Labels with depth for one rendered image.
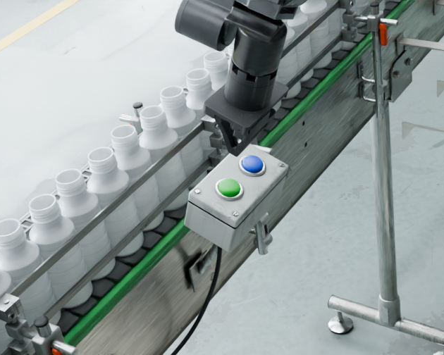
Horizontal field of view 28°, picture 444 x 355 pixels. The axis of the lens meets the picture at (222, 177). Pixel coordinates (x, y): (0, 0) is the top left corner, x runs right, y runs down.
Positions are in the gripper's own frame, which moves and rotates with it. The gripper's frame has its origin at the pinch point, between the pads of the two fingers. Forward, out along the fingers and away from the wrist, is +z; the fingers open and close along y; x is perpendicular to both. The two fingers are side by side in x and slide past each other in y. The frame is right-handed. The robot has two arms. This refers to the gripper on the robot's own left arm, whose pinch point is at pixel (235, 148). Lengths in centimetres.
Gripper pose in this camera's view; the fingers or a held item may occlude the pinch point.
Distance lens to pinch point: 114.5
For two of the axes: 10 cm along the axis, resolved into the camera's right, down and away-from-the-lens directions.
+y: -5.5, 5.4, -6.4
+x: 8.2, 4.9, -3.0
